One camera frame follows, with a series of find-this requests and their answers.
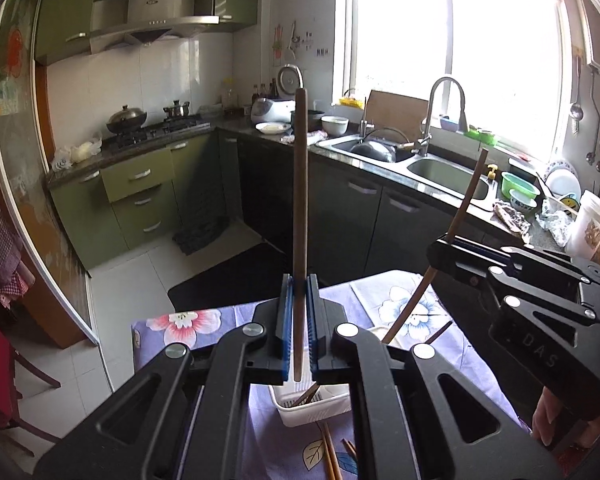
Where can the white plastic utensil holder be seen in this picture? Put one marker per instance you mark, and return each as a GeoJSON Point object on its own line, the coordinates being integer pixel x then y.
{"type": "Point", "coordinates": [300, 414]}

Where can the bundle of brown chopsticks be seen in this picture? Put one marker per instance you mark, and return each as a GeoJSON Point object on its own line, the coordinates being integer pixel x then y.
{"type": "Point", "coordinates": [330, 452]}

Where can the wooden cutting board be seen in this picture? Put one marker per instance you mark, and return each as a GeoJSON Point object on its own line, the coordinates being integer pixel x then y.
{"type": "Point", "coordinates": [395, 110]}

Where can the person's right hand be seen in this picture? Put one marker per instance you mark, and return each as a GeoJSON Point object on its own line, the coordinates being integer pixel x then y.
{"type": "Point", "coordinates": [545, 415]}

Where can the small steel tap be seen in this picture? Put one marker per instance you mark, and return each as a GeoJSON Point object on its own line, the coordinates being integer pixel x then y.
{"type": "Point", "coordinates": [364, 122]}

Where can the green plastic basin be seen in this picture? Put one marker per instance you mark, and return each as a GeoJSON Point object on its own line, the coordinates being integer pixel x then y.
{"type": "Point", "coordinates": [517, 182]}

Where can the small steel pot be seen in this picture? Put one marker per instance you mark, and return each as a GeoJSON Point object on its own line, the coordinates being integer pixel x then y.
{"type": "Point", "coordinates": [176, 111]}

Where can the small patterned bowl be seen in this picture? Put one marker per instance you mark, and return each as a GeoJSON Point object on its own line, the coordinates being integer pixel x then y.
{"type": "Point", "coordinates": [522, 201]}

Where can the green wall cabinets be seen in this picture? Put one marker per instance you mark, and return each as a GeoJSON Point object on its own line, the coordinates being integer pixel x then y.
{"type": "Point", "coordinates": [65, 15]}

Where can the sliding glass door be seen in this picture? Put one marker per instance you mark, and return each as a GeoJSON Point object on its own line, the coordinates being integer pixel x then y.
{"type": "Point", "coordinates": [15, 135]}

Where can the steel double sink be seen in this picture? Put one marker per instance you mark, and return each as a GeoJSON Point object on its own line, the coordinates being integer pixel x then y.
{"type": "Point", "coordinates": [445, 175]}

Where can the white crumpled bag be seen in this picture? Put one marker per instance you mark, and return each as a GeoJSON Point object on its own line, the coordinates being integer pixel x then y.
{"type": "Point", "coordinates": [61, 160]}

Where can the white plate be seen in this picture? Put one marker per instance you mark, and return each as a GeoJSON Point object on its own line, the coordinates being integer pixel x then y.
{"type": "Point", "coordinates": [272, 128]}

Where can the white plates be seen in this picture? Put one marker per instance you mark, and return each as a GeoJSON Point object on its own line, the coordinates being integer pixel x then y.
{"type": "Point", "coordinates": [562, 185]}

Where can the white rice cooker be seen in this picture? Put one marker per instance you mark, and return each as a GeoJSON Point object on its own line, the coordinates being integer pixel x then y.
{"type": "Point", "coordinates": [272, 109]}

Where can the hanging strainer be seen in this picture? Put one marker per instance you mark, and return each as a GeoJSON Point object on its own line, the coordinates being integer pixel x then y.
{"type": "Point", "coordinates": [293, 37]}

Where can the black cooking pot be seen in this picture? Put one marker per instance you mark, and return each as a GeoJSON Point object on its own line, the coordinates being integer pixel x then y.
{"type": "Point", "coordinates": [316, 119]}

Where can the crumpled aluminium foil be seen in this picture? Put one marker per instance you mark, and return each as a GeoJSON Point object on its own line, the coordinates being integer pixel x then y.
{"type": "Point", "coordinates": [555, 222]}

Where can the black floor mat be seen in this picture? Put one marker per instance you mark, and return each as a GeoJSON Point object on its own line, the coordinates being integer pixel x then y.
{"type": "Point", "coordinates": [230, 280]}

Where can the purple floral tablecloth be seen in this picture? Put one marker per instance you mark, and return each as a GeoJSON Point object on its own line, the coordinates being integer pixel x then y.
{"type": "Point", "coordinates": [230, 317]}

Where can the tall steel faucet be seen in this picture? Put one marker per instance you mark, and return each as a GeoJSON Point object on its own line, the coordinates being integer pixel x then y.
{"type": "Point", "coordinates": [430, 110]}

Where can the green base cabinet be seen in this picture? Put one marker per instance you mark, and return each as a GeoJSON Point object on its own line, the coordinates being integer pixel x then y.
{"type": "Point", "coordinates": [140, 210]}

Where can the dark sauce bottle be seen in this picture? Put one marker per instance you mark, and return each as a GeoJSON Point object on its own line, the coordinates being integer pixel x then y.
{"type": "Point", "coordinates": [255, 94]}
{"type": "Point", "coordinates": [272, 89]}

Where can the black wok with lid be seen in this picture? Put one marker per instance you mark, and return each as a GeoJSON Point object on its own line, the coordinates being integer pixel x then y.
{"type": "Point", "coordinates": [126, 120]}

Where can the clear plastic bottle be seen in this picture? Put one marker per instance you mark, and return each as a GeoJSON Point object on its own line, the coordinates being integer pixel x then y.
{"type": "Point", "coordinates": [228, 95]}

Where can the steel range hood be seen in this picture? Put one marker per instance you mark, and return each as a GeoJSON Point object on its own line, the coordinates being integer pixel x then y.
{"type": "Point", "coordinates": [150, 5]}

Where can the white plastic jar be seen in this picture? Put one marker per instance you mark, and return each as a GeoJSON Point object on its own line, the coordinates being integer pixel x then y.
{"type": "Point", "coordinates": [587, 225]}

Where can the hanging steel spoon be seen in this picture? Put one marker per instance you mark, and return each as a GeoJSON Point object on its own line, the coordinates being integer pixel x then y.
{"type": "Point", "coordinates": [591, 155]}

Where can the kitchen window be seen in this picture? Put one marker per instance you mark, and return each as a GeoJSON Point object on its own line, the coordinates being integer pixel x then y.
{"type": "Point", "coordinates": [405, 35]}

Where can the green bowl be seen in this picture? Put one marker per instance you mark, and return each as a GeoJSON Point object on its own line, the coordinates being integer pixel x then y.
{"type": "Point", "coordinates": [482, 136]}

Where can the black gas stove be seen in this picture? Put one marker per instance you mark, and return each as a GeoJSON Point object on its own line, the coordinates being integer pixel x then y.
{"type": "Point", "coordinates": [155, 132]}

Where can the brown crumpled wrapper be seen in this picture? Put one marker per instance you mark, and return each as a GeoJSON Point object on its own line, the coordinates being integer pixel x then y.
{"type": "Point", "coordinates": [510, 220]}

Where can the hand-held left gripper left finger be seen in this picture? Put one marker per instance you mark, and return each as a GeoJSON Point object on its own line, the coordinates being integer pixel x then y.
{"type": "Point", "coordinates": [286, 320]}

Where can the hanging steel ladle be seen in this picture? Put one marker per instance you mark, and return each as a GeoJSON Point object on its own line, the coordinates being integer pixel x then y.
{"type": "Point", "coordinates": [575, 110]}

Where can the long dark brown chopstick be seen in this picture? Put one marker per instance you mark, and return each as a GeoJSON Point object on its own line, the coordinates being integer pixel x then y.
{"type": "Point", "coordinates": [300, 185]}

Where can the black stone countertop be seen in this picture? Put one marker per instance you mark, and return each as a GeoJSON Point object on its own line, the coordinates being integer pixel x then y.
{"type": "Point", "coordinates": [430, 192]}

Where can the yellow basket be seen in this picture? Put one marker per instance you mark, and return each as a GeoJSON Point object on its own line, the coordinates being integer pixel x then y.
{"type": "Point", "coordinates": [351, 102]}

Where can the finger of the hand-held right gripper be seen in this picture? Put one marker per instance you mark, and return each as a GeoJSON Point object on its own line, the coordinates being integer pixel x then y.
{"type": "Point", "coordinates": [540, 340]}
{"type": "Point", "coordinates": [555, 265]}

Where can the red wall ornament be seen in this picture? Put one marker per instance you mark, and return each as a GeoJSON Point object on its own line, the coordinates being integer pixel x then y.
{"type": "Point", "coordinates": [278, 45]}

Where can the checked apron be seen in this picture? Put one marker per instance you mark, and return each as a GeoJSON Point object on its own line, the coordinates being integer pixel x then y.
{"type": "Point", "coordinates": [0, 240]}

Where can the blue bowl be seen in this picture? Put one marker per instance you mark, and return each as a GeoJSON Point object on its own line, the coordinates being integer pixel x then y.
{"type": "Point", "coordinates": [450, 124]}

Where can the grey dish rag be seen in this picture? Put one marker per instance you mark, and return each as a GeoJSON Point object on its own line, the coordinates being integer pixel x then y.
{"type": "Point", "coordinates": [317, 136]}

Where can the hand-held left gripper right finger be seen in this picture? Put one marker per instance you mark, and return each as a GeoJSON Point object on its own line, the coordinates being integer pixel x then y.
{"type": "Point", "coordinates": [313, 320]}

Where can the plastic bag of garlic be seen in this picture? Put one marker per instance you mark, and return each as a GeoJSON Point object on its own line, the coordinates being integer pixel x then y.
{"type": "Point", "coordinates": [86, 151]}

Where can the white bowl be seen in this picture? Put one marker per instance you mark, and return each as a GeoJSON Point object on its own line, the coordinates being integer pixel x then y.
{"type": "Point", "coordinates": [335, 126]}

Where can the thin brown chopstick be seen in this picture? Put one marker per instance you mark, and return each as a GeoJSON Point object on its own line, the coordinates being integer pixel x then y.
{"type": "Point", "coordinates": [467, 195]}

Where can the dark base cabinets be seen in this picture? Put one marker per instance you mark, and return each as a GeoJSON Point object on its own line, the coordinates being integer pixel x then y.
{"type": "Point", "coordinates": [350, 220]}

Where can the grey ribbed floor mat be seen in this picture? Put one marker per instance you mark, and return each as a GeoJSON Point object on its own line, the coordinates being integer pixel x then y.
{"type": "Point", "coordinates": [200, 236]}

